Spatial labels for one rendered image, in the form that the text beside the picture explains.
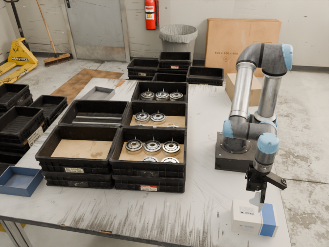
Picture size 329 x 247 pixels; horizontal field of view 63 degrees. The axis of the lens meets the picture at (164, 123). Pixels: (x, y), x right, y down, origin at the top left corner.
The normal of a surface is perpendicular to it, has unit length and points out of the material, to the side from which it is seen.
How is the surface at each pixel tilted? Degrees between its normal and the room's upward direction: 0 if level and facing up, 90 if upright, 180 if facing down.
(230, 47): 77
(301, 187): 0
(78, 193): 0
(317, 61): 90
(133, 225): 0
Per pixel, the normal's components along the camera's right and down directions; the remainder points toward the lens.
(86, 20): -0.18, 0.58
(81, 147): -0.02, -0.81
